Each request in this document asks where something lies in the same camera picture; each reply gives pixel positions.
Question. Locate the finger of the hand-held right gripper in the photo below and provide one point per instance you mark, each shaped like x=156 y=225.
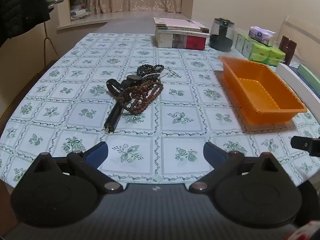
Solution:
x=303 y=143

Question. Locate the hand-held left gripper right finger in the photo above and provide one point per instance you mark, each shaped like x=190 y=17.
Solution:
x=212 y=153

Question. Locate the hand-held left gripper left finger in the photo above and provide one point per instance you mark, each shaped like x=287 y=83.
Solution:
x=98 y=152

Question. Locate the black wrist watch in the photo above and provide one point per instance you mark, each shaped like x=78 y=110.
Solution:
x=114 y=116

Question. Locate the orange plastic tray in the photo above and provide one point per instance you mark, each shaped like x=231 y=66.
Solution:
x=252 y=87

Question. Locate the white pearl strand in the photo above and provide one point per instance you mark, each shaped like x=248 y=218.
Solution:
x=150 y=75

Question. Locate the floral printed tablecloth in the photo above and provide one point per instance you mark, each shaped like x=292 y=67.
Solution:
x=82 y=97

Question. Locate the dark blue flat box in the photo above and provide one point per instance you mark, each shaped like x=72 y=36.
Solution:
x=303 y=80

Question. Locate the long white box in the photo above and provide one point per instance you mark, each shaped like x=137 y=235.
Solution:
x=293 y=78

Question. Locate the long green box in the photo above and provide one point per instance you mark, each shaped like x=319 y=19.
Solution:
x=310 y=73

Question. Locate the red white printed cloth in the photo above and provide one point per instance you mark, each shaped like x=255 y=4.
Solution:
x=306 y=231

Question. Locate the brown wooden cup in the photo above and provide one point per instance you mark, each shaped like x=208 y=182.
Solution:
x=287 y=48

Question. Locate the green tissue packs bundle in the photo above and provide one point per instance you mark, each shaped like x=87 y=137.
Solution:
x=260 y=52

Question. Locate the clear plastic chair back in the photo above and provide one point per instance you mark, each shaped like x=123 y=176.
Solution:
x=300 y=28

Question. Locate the purple tissue box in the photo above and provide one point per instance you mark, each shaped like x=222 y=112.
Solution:
x=261 y=36

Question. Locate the white and red box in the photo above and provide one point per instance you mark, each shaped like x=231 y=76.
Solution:
x=180 y=41

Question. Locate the dark green clear jar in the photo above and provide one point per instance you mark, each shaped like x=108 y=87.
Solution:
x=221 y=36

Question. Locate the coat stand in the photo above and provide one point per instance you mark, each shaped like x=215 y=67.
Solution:
x=45 y=42

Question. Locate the stack of books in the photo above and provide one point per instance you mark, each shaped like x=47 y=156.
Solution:
x=175 y=23

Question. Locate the white plastic bags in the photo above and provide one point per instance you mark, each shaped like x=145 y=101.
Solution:
x=78 y=11

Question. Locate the black down jacket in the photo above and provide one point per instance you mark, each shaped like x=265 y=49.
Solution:
x=17 y=5

